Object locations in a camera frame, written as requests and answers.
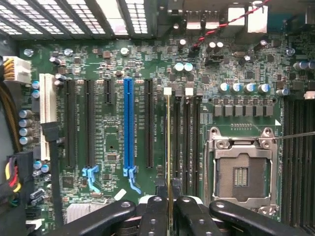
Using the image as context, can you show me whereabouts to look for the green PC motherboard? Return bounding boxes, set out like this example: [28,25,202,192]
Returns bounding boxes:
[14,31,315,236]

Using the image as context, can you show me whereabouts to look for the grey metal PC case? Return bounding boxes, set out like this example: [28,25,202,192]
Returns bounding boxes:
[0,0,315,236]

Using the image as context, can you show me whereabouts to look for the long black expansion slot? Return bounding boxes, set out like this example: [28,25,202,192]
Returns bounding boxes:
[144,78,155,169]
[64,78,76,169]
[81,79,100,193]

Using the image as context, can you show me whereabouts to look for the black connector with coloured wires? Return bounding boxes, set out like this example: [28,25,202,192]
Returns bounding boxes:
[0,150,34,207]

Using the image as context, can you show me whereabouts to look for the RAM memory stick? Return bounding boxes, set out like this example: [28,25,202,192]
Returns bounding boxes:
[163,87,173,180]

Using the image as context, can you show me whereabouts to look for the short black expansion slot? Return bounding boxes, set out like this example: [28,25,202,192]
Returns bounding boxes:
[103,79,115,105]

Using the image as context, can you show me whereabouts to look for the silver rear port block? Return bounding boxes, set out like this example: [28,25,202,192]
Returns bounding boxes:
[167,0,269,34]

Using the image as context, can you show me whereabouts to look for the silver CPU socket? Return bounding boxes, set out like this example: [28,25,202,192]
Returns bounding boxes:
[205,126,280,216]

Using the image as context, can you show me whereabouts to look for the RAM slot with white latch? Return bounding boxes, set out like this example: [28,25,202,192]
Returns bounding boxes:
[302,91,315,234]
[184,87,194,195]

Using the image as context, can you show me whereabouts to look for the RAM slot with black latch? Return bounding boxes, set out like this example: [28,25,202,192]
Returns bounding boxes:
[194,88,203,195]
[173,88,183,180]
[292,98,303,228]
[282,98,292,222]

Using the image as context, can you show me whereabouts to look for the white PCI expansion slot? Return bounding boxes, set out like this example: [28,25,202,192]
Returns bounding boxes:
[38,73,57,161]

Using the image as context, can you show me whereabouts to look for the silver finned heatsink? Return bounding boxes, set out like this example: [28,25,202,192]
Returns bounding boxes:
[65,202,109,224]

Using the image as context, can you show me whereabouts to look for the red and black twisted wire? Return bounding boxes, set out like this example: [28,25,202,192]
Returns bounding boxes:
[190,0,271,50]

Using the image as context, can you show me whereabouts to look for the black flat disk wire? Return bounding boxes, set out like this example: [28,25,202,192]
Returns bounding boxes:
[40,121,65,224]

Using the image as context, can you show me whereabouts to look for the blue expansion slot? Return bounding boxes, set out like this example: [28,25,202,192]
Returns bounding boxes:
[123,77,141,195]

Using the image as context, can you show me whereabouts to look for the white power connector yellow wires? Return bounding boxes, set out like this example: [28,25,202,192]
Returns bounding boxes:
[0,56,32,85]

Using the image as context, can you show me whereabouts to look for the thin metal locking lever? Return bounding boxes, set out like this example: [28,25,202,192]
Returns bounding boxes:
[228,131,315,144]

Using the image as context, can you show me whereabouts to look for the yellow and black wire bundle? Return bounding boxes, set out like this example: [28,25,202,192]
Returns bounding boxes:
[0,81,23,153]

